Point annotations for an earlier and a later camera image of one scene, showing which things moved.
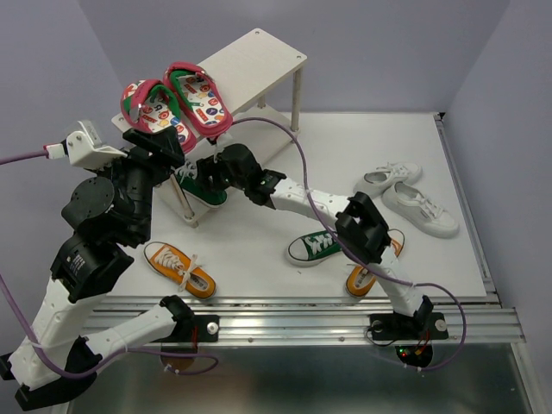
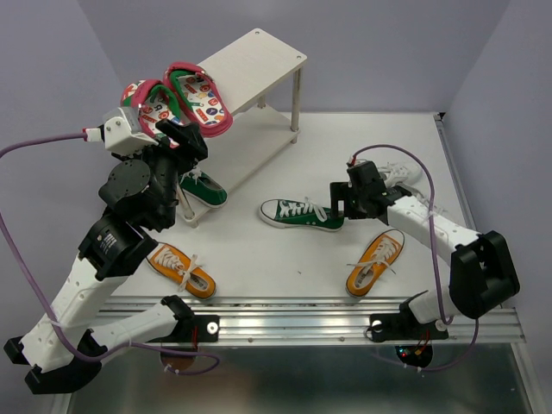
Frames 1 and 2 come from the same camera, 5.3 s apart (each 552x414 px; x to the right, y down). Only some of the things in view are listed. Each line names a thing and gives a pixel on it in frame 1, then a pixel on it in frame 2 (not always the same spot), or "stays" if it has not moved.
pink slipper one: [148, 103] stays
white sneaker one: [381, 181] stays
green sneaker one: [195, 188] stays
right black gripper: [209, 166] → [341, 191]
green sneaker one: [311, 248] → [303, 213]
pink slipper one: [197, 92] stays
